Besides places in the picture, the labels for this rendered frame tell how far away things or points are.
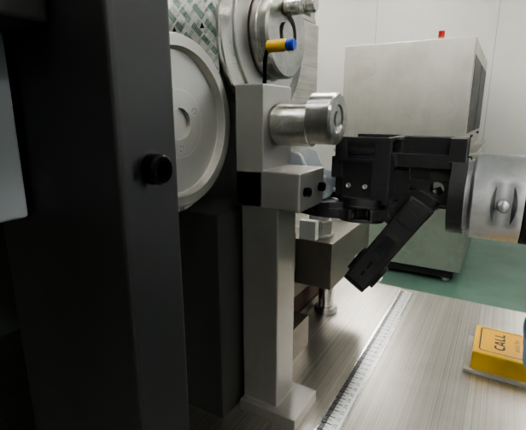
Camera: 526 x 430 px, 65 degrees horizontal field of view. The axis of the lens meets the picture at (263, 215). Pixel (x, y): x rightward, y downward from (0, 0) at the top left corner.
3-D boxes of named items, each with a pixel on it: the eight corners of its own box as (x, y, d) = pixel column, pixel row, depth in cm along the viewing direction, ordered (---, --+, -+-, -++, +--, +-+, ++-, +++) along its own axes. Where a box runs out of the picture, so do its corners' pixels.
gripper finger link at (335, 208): (300, 188, 45) (380, 194, 41) (300, 203, 46) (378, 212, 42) (282, 194, 41) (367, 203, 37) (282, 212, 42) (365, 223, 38)
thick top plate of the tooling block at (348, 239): (330, 290, 51) (332, 243, 49) (109, 241, 70) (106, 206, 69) (367, 253, 64) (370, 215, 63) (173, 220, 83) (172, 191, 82)
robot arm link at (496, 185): (516, 231, 39) (517, 256, 32) (462, 224, 41) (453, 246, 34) (528, 152, 37) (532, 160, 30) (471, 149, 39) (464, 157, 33)
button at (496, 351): (543, 389, 43) (546, 368, 43) (469, 369, 47) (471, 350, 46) (539, 356, 49) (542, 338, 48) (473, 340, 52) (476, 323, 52)
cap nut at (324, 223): (326, 240, 51) (328, 204, 50) (300, 235, 52) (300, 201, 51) (337, 233, 54) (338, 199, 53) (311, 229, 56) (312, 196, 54)
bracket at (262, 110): (299, 435, 37) (307, 81, 30) (239, 409, 40) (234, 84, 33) (320, 402, 41) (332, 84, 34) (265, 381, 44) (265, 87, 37)
